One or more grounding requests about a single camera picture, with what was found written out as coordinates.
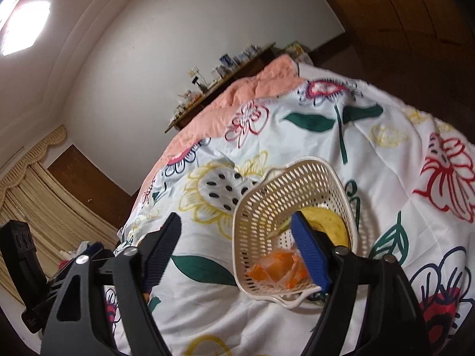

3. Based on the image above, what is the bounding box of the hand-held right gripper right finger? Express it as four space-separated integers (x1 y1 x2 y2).
290 211 433 356

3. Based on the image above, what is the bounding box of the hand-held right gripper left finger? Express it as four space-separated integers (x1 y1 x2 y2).
40 212 183 356

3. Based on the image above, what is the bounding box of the cream plastic basket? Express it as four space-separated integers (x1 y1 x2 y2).
232 159 360 309

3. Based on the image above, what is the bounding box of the yellow banana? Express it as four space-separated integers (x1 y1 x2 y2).
276 208 351 249

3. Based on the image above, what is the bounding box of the orange fruit in plastic bag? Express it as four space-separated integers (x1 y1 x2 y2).
247 248 316 292

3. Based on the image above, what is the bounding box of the beige curtain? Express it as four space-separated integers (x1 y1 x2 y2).
0 125 119 305

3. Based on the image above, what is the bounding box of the brown wooden door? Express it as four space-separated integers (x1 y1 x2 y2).
47 144 140 231

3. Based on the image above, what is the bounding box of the white floral blanket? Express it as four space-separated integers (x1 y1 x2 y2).
104 76 475 356

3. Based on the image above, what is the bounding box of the pile of small shelf items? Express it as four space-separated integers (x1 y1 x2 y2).
171 91 203 123

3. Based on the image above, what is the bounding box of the pink quilt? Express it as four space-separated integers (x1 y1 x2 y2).
139 54 301 201

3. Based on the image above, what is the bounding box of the wooden headboard shelf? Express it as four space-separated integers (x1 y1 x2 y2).
165 42 277 134

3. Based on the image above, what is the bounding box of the row of small bottles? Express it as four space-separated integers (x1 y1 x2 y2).
234 44 262 63

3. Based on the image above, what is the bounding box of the ceiling lamp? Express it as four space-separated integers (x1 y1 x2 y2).
0 0 52 57

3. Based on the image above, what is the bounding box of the brown wooden wardrobe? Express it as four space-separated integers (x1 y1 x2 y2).
308 0 475 130

